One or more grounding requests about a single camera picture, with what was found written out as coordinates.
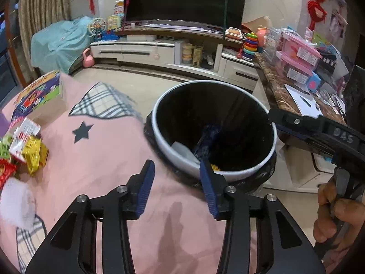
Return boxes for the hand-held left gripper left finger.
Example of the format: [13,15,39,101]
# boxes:
[25,159,156,274]

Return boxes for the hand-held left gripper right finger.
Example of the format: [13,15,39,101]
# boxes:
[199,158,327,274]

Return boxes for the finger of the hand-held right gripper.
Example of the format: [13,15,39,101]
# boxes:
[267,107,326,149]

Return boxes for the white trash bin black liner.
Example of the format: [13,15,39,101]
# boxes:
[144,80,278,190]

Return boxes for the yellow snack packet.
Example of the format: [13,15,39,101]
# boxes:
[22,137,50,175]

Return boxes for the white tissue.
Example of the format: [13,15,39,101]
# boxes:
[0,177,37,230]

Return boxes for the red and white carton box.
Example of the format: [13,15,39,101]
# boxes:
[8,117,42,162]

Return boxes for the red snack packet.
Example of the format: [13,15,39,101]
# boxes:
[0,158,18,190]

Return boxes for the green snack packet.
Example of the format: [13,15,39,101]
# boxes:
[0,134,15,160]

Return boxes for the person's right hand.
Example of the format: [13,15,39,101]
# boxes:
[313,174,365,273]

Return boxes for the white paper sheet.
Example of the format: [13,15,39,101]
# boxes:
[285,84,324,119]

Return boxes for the brown marble side table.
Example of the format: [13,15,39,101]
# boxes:
[253,52,365,149]

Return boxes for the small blue pink toy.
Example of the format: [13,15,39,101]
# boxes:
[305,73,323,92]

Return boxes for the pink star print blanket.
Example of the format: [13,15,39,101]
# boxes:
[0,73,286,274]

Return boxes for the blue plastic wrapper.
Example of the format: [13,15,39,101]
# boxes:
[194,124,221,163]

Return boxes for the dark chair back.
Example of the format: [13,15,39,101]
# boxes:
[342,64,365,126]

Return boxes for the pink lidded storage box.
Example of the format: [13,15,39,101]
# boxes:
[275,51,314,84]
[275,29,324,66]

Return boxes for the brown cardboard box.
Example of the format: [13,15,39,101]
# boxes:
[241,16,274,35]

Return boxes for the orange toy piano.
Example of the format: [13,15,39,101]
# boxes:
[225,27,244,39]

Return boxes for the yellow slatted box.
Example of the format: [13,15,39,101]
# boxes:
[192,46,203,67]

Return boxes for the stacked cream jars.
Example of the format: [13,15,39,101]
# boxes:
[182,43,193,65]

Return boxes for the green pole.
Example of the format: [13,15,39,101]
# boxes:
[222,0,229,32]

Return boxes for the pink kettlebell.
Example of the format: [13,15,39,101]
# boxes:
[82,48,95,68]

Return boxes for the white television cabinet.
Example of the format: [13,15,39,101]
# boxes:
[90,20,261,92]

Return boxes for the colourful board game box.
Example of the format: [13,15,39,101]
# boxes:
[8,70,67,126]

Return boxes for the blue toy base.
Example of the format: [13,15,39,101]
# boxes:
[100,30,120,42]

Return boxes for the teal cloth cover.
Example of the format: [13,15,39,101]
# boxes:
[30,16,99,75]

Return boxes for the colourful toy house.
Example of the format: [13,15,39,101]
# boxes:
[106,0,126,32]

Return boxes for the ferris wheel toy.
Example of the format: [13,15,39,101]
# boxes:
[87,17,108,39]

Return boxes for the pink pole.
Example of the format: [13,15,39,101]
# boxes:
[121,0,136,35]

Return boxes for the sliding glass door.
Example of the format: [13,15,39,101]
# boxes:
[0,3,20,103]

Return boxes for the beige patterned curtain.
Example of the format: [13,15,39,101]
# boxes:
[17,0,72,43]

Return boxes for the rainbow stacking ring toy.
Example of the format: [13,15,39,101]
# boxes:
[241,32,264,60]

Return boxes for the red wall decoration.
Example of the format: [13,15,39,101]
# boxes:
[306,0,328,32]

